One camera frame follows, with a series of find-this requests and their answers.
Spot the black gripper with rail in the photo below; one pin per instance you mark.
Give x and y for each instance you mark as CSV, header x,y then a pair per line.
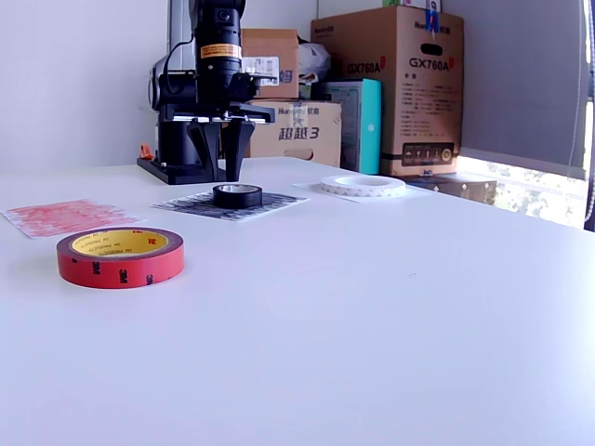
x,y
218,93

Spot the black tape roll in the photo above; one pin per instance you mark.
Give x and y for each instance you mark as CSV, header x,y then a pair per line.
x,y
237,200

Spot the white tape roll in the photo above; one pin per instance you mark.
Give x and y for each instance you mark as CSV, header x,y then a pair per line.
x,y
372,189

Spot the red 3M tape roll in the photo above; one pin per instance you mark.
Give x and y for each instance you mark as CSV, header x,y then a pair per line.
x,y
114,274

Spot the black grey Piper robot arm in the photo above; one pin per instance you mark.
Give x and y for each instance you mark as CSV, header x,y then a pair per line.
x,y
174,144

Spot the black scribbled paper sheet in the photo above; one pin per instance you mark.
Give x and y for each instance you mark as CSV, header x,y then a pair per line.
x,y
186,204

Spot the orange clamp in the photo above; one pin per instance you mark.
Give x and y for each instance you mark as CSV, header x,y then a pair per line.
x,y
145,151

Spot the cardboard box blue print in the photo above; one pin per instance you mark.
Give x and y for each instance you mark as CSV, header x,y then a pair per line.
x,y
302,148

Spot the plain white paper sheet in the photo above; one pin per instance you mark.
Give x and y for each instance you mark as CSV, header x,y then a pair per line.
x,y
307,186

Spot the small cardboard box shipping label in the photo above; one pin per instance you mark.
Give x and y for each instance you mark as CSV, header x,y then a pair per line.
x,y
274,44

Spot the white plastic bag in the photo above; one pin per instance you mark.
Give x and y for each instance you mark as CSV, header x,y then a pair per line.
x,y
313,58

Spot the teal box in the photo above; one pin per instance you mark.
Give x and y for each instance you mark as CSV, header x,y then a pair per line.
x,y
372,139

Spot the red scribbled paper sheet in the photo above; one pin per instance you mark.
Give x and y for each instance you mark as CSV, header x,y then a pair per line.
x,y
62,216

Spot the large GX760A cardboard box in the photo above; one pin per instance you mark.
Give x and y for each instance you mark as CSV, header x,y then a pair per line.
x,y
432,116

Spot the green white small box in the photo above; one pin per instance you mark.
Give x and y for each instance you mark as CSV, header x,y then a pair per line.
x,y
409,3

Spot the grey roller blind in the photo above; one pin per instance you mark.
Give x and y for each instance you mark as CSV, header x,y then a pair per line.
x,y
516,69

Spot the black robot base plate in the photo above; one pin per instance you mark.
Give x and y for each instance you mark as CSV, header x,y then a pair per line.
x,y
176,175

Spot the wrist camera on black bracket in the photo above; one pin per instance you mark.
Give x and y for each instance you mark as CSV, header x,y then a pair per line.
x,y
244,86

